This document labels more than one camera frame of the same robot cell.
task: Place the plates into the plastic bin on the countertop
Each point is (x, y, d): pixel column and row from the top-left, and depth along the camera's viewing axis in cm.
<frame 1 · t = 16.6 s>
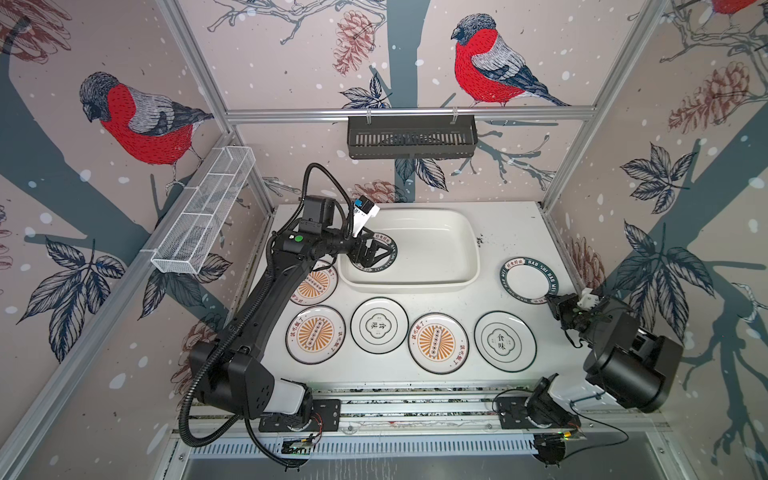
left hand: (379, 240, 73), fingers open
right hand: (549, 297, 89), fingers closed
white plastic bin: (439, 251, 106), point 3 cm above the table
green rim plate near: (528, 280, 98), point 3 cm above the table
orange sunburst plate upper left: (318, 286, 100), on the table
orange sunburst plate lower left: (315, 334, 89), on the table
white clover plate centre: (379, 325, 91), on the table
orange sunburst plate centre right: (438, 343, 87), on the table
white clover plate right: (505, 340, 87), on the table

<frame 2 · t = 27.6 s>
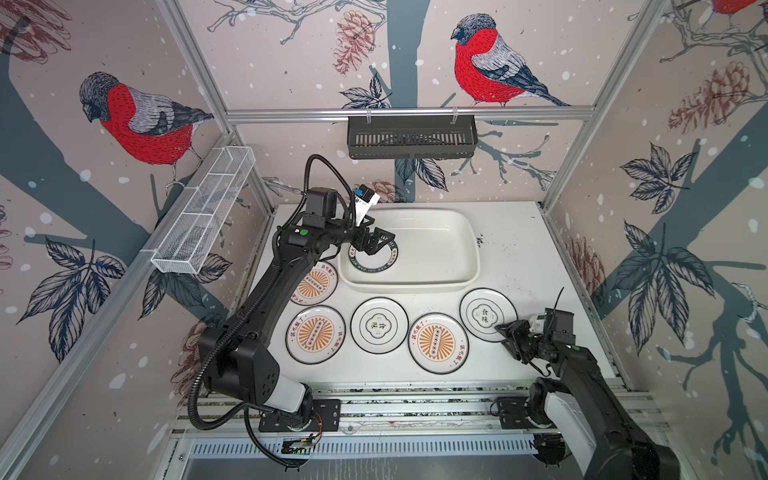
left hand: (381, 226, 75), fingers open
right hand: (498, 336, 85), fingers open
white clover plate right: (483, 309, 94), on the table
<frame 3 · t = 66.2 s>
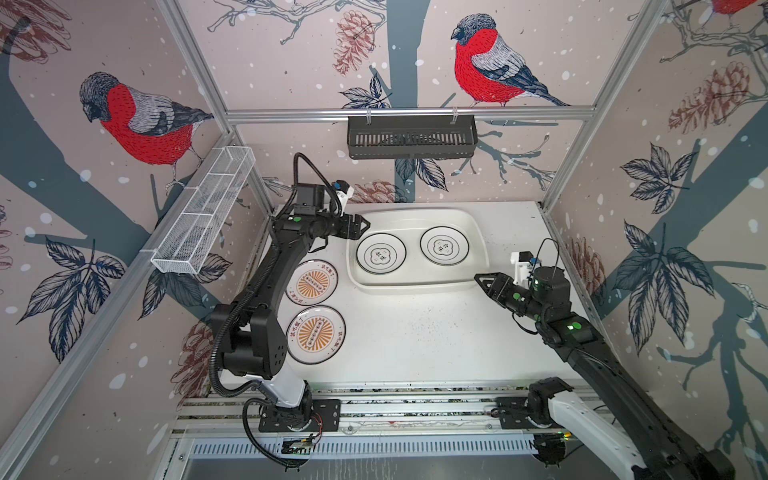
left hand: (356, 220, 82), fingers open
right hand: (475, 281, 76), fingers open
white clover plate centre: (444, 245, 109), point 2 cm above the table
white clover plate right: (381, 253, 106), point 2 cm above the table
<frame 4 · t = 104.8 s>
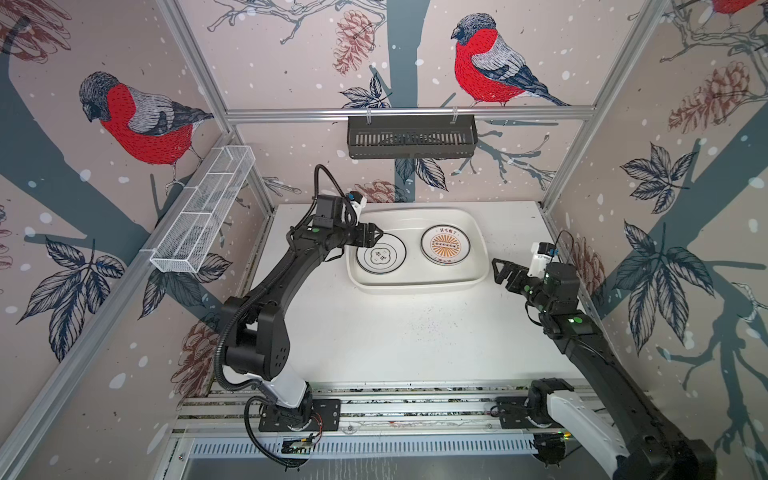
left hand: (371, 230, 84), fingers open
right hand: (505, 267, 80), fingers open
orange sunburst plate upper left: (445, 244, 109), point 2 cm above the table
